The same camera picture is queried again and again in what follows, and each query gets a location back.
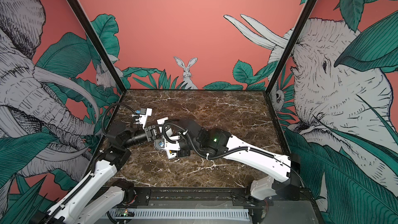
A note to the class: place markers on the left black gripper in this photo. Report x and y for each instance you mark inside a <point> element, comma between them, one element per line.
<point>150,133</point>

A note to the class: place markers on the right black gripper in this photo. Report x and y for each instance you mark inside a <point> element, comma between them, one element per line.
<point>183,154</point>

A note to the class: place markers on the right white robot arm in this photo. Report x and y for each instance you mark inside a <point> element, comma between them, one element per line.
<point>283,171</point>

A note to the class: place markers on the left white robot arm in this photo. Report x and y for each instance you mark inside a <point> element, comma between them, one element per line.
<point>79,207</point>

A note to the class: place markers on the small green circuit board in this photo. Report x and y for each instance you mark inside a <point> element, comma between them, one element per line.
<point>124,213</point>

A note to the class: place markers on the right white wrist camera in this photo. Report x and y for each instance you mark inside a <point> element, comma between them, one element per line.
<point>163,144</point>

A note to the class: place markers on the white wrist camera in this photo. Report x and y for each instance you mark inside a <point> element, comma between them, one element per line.
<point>140,116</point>
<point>163,144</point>

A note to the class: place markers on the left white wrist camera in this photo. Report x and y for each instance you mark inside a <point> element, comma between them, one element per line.
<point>140,116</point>

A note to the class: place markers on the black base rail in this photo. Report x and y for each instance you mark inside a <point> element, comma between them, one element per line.
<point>238,197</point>

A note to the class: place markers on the white slotted cable duct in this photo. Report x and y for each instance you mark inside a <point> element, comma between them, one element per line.
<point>162,213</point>

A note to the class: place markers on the left black frame post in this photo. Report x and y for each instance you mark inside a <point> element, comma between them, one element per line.
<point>94,38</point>

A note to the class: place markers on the black frame post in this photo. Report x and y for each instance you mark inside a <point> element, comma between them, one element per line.
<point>307,10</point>
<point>94,38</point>

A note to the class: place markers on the right black frame post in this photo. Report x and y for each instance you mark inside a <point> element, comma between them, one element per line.
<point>307,10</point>

